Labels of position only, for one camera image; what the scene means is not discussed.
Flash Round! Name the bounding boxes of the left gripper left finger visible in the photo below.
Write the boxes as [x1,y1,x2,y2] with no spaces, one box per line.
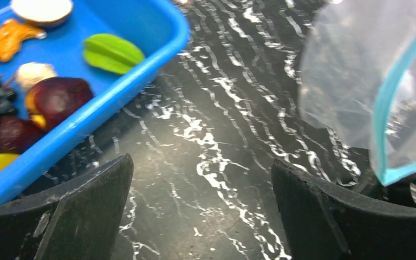
[0,154,134,259]

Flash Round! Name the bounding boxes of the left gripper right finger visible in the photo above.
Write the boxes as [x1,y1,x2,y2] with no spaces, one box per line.
[271,159,416,259]

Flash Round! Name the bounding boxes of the clear zip top bag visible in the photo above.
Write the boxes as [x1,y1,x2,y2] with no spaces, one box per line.
[298,1,416,186]

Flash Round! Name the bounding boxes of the dark red plum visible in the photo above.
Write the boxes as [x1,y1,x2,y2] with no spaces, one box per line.
[0,115,44,154]

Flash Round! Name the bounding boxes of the small beige mushroom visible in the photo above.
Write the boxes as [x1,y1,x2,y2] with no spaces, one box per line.
[15,62,57,92]

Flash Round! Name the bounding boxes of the green leaf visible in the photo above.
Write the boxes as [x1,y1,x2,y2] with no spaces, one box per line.
[82,33,146,75]

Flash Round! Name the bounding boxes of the orange starfish cookie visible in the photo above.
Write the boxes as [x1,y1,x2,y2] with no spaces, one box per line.
[0,18,47,62]

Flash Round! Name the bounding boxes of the round white brown slice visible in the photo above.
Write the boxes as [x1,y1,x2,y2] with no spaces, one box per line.
[10,0,74,28]

